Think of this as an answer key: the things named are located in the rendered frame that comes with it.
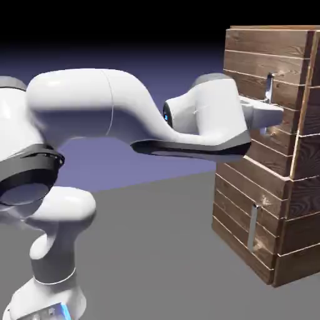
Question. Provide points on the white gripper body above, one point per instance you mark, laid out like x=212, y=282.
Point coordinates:
x=265, y=115

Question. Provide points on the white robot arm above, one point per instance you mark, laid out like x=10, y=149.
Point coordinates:
x=82, y=100

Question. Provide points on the wooden plank door with knot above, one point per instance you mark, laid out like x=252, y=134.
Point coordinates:
x=260, y=62

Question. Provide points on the brown wooden cabinet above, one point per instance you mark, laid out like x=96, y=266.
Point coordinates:
x=303, y=160

